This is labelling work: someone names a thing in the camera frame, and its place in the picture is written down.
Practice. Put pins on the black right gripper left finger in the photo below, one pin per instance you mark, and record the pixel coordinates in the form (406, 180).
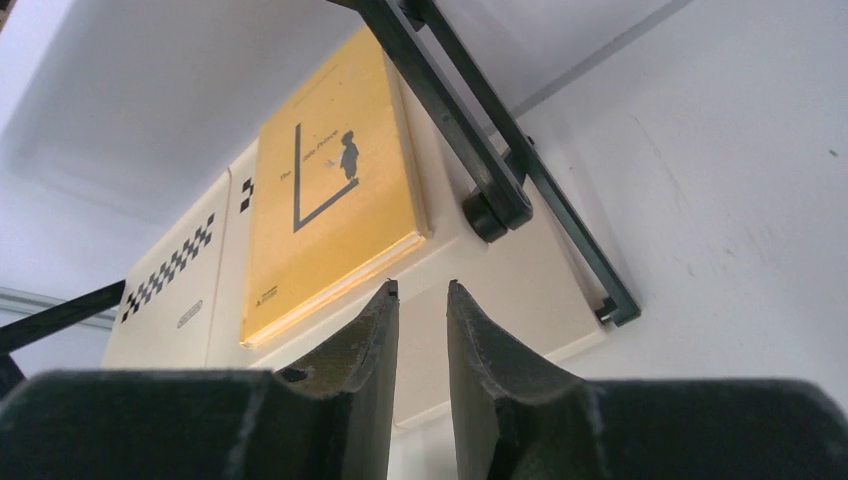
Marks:
(327, 415)

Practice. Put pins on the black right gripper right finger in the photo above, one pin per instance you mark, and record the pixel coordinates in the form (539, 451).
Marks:
(517, 415)

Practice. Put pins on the yellow book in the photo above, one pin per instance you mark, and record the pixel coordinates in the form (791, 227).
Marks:
(337, 192)

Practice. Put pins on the cream three-tier shelf rack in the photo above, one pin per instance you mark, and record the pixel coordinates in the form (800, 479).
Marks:
(498, 220)

